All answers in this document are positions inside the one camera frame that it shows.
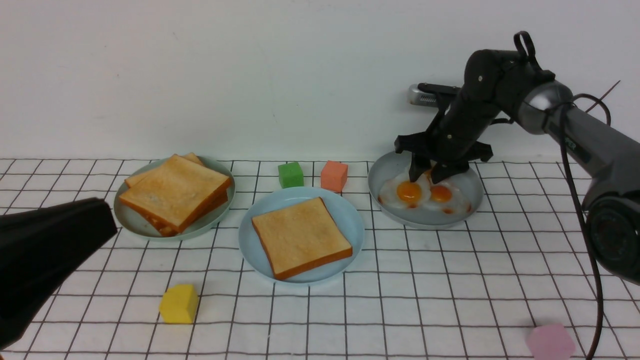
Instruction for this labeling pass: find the grey egg plate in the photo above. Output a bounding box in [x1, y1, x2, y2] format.
[368, 152, 483, 229]

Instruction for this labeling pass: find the pink foam cube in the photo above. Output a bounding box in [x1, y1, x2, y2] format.
[525, 323, 576, 360]

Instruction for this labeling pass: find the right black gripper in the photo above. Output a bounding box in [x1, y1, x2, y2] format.
[394, 88, 501, 184]

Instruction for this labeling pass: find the grey-green bread plate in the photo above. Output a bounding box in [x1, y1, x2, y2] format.
[113, 153, 236, 241]

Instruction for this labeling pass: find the light blue plate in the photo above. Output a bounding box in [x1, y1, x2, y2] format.
[238, 187, 365, 287]

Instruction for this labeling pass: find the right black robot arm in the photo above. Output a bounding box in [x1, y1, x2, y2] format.
[394, 49, 639, 284]

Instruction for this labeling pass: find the orange foam cube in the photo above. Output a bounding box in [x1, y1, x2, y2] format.
[320, 161, 349, 193]

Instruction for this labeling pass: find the fried egg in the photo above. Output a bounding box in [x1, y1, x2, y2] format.
[377, 172, 432, 209]
[423, 167, 456, 184]
[422, 183, 473, 215]

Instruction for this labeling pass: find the right black cable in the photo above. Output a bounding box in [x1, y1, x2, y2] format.
[490, 31, 612, 360]

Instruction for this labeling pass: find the green foam cube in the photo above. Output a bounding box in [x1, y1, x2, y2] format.
[278, 161, 305, 189]

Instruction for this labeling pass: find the yellow foam cube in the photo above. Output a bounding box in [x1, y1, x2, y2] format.
[158, 284, 199, 325]

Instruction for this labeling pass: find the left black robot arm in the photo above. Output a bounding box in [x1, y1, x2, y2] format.
[0, 198, 118, 349]

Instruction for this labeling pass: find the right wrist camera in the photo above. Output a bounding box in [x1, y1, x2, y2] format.
[407, 83, 461, 110]

